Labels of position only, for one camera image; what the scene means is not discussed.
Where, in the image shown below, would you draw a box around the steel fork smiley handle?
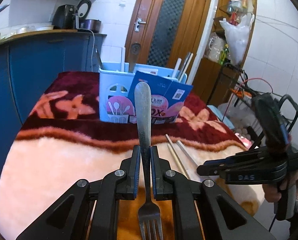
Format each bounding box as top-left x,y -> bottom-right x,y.
134,82 -> 163,239

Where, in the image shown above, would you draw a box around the wooden chopstick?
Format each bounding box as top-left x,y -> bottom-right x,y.
165,134 -> 190,179

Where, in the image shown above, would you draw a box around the white chopstick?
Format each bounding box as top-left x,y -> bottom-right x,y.
171,58 -> 182,78

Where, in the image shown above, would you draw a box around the white handled utensil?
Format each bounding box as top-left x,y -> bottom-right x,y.
121,47 -> 126,72

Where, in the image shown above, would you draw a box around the blue lower kitchen cabinets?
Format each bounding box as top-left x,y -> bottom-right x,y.
0,31 -> 105,174

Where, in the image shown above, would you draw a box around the person's right hand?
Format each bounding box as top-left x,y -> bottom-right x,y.
262,170 -> 298,212

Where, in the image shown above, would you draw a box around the smartphone pink screen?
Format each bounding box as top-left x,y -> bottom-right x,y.
235,133 -> 253,149

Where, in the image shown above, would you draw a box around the light blue lidded container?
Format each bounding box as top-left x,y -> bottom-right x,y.
208,105 -> 235,130

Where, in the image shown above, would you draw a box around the red floral plush blanket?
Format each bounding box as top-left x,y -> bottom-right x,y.
0,71 -> 266,240

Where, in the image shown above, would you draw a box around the wooden shelf niche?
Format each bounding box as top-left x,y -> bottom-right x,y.
189,0 -> 257,106

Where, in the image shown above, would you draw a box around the blue pink box label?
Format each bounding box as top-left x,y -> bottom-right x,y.
106,70 -> 194,125

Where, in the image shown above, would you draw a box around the white plastic bag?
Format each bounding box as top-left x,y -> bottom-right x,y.
220,12 -> 255,65

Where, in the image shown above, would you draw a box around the white utensil holder box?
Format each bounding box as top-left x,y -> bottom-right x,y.
98,61 -> 189,124

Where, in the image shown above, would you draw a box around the wooden door with glass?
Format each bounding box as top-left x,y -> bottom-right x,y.
125,0 -> 211,69

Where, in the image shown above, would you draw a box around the rice cooker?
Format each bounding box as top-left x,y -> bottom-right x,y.
77,0 -> 102,33

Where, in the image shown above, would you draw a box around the black air fryer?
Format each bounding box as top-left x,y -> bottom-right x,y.
52,4 -> 78,29

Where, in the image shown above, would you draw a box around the black wire rack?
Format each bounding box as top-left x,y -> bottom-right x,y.
211,62 -> 298,150

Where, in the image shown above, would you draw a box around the red cable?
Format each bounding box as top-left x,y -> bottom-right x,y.
222,77 -> 274,120

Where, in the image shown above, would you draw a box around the silver door handle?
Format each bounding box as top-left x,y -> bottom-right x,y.
134,18 -> 146,32

